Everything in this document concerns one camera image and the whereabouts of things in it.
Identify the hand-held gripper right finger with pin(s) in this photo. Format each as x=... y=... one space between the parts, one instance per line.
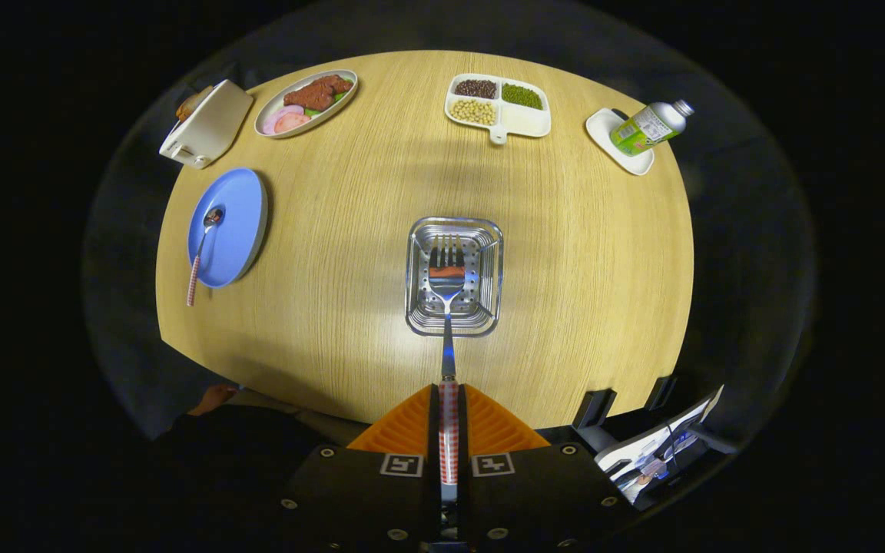
x=462 y=430

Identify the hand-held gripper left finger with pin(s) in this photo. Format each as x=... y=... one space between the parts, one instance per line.
x=433 y=430

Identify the square metal basket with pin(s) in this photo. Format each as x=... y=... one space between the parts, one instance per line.
x=488 y=307

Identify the white flat device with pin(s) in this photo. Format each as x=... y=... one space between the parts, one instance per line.
x=657 y=453

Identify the blue round plate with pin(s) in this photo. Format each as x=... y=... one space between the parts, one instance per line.
x=239 y=223

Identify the white divided tray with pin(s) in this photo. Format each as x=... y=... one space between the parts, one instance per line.
x=527 y=121

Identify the pile of yellow soybeans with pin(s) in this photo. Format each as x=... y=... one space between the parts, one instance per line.
x=473 y=112

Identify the small white dish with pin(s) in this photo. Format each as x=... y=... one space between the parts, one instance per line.
x=602 y=127

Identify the white oval plate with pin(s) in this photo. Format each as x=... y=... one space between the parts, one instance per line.
x=331 y=110

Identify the reddish pink ham slice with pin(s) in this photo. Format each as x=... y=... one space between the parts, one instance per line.
x=294 y=123

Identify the pile of green beans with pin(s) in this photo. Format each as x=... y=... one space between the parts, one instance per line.
x=522 y=96

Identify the green lettuce leaf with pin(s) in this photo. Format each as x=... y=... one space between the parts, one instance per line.
x=310 y=112

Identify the pile of dark red beans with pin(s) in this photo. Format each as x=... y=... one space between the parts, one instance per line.
x=475 y=88

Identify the pale pink ham slice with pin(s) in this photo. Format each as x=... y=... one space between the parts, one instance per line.
x=277 y=119

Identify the silver bottle with green label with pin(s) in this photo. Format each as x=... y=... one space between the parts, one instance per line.
x=642 y=129

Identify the brown meat slice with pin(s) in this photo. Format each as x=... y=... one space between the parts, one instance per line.
x=316 y=95

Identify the white toaster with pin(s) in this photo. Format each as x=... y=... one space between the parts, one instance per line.
x=212 y=127

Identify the brown bread slice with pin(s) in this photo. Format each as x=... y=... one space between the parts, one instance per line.
x=189 y=106

